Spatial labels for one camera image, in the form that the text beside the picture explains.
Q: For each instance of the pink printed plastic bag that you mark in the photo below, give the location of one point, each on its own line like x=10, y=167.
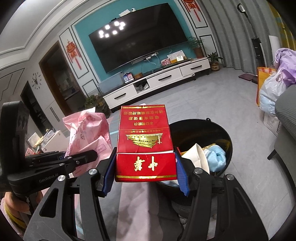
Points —
x=87, y=129

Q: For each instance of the grey curtain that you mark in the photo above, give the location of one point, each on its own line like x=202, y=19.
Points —
x=231, y=34

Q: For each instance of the small potted plant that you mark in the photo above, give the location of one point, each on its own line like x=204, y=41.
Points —
x=214, y=66

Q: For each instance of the large black television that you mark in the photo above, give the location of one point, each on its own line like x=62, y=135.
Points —
x=138, y=39

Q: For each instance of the dark floor mat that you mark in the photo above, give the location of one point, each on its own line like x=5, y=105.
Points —
x=247, y=77

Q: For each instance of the yellow snack bag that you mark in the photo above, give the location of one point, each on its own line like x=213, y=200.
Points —
x=208, y=146

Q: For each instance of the grey sofa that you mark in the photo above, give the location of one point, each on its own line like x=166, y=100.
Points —
x=286, y=129

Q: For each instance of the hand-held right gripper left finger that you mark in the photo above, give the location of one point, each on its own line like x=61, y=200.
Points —
x=109, y=176

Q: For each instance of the white desk calendar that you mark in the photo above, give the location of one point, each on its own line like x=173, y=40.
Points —
x=177, y=55

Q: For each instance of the purple plastic bag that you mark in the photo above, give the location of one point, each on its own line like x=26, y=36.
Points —
x=286, y=69

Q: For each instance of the black wall clock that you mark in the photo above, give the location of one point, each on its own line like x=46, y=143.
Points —
x=37, y=81

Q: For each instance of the bushy potted plant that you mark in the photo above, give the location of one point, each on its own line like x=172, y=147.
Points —
x=92, y=99

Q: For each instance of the white and blue sack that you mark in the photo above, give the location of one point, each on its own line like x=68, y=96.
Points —
x=270, y=92

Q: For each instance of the tall potted plant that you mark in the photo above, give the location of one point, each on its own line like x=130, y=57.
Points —
x=198, y=52

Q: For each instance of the white box cabinet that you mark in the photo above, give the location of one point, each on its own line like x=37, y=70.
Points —
x=57, y=141

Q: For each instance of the red knot wall decoration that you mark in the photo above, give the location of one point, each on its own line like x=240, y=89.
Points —
x=73, y=52
x=192, y=7

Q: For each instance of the black plastic bucket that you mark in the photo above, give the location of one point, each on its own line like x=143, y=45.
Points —
x=185, y=129

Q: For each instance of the light blue plastic bag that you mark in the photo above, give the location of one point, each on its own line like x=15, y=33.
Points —
x=216, y=157

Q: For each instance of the person's left hand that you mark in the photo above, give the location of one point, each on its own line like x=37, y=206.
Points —
x=11, y=204

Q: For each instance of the grey storage box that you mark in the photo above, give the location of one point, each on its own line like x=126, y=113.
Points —
x=111, y=83

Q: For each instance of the pink picture frame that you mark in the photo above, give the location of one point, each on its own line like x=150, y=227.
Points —
x=165, y=62

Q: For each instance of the cardboard box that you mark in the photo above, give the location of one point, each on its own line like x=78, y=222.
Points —
x=271, y=122

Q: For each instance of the white TV cabinet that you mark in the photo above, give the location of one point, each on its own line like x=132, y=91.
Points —
x=161, y=81

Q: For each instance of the white blue-striped paper cup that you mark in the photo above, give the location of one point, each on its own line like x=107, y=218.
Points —
x=196, y=157

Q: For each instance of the pink grey plaid blanket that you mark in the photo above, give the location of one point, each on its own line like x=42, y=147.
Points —
x=138, y=208

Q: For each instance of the yellow shopping bag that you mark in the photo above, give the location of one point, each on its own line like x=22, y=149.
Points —
x=262, y=76

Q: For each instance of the white security camera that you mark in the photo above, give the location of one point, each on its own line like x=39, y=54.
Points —
x=133, y=9

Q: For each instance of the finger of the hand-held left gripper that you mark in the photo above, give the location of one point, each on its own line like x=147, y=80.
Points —
x=81, y=157
x=41, y=156

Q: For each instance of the red cigarette box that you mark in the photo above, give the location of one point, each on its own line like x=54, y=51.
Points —
x=145, y=139

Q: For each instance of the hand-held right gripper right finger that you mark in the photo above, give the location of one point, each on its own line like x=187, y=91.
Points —
x=183, y=178

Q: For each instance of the upright vacuum cleaner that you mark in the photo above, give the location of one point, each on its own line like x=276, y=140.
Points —
x=255, y=48

